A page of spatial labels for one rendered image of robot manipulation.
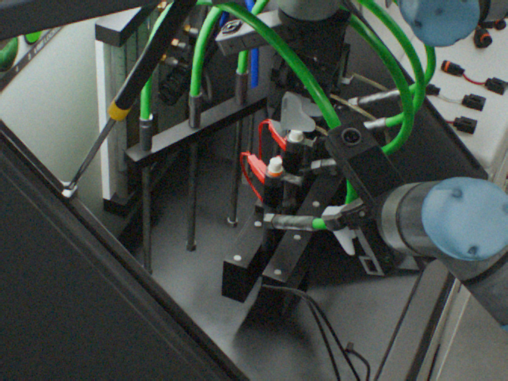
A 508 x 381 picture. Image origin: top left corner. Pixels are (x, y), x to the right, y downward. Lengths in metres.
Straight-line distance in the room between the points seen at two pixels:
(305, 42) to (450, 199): 0.42
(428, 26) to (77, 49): 0.53
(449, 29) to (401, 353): 0.56
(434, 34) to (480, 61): 0.88
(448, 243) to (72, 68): 0.67
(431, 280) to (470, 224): 0.67
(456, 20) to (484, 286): 0.29
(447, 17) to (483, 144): 0.72
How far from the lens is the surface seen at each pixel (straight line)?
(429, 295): 1.65
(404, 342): 1.59
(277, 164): 1.51
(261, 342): 1.71
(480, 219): 1.02
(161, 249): 1.83
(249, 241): 1.64
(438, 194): 1.03
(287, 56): 1.26
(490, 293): 1.06
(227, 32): 1.40
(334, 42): 1.34
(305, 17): 1.31
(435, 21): 1.17
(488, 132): 1.90
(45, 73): 1.44
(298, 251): 1.64
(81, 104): 1.56
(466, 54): 2.07
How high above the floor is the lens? 2.17
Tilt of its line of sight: 44 degrees down
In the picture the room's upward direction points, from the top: 5 degrees clockwise
